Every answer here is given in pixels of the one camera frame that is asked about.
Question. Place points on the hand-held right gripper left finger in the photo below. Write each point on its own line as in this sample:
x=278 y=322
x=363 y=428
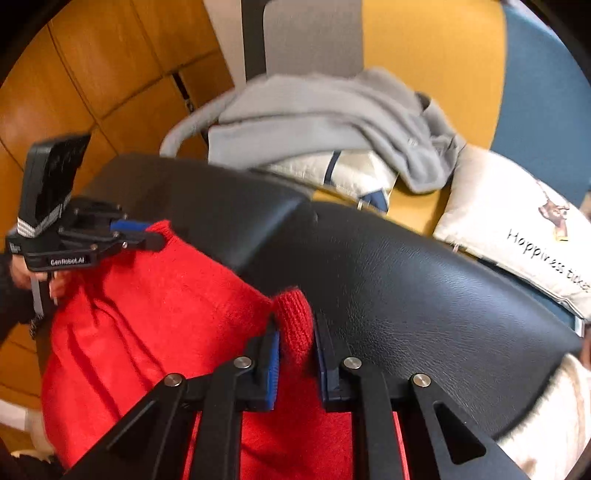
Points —
x=271 y=369

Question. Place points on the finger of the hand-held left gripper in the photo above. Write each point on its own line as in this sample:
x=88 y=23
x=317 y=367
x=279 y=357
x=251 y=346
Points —
x=131 y=226
x=148 y=241

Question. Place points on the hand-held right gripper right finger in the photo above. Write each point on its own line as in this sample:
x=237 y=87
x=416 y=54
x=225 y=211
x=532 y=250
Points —
x=322 y=364

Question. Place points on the red knit sweater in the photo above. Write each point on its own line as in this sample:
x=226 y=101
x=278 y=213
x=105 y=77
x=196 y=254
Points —
x=161 y=323

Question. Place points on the person's left hand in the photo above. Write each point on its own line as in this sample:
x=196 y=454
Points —
x=60 y=286

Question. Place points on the black leather chair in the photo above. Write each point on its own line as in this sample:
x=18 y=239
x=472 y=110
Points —
x=406 y=300

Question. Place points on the wooden cabinet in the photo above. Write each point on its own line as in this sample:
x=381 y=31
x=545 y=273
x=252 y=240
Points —
x=92 y=60

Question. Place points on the white blue striped pillow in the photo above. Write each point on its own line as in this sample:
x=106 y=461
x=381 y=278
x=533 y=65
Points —
x=351 y=170

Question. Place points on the grey hoodie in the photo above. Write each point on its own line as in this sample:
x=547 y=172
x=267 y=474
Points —
x=323 y=115

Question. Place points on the white printed pillow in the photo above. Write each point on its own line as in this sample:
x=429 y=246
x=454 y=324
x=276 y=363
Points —
x=508 y=221

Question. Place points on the cream fleece cloth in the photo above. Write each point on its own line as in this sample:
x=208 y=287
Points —
x=554 y=429

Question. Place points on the yellow and blue sofa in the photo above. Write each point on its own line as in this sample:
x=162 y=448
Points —
x=438 y=55

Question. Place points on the grey panel on dark frame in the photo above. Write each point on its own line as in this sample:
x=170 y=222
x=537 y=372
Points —
x=314 y=37

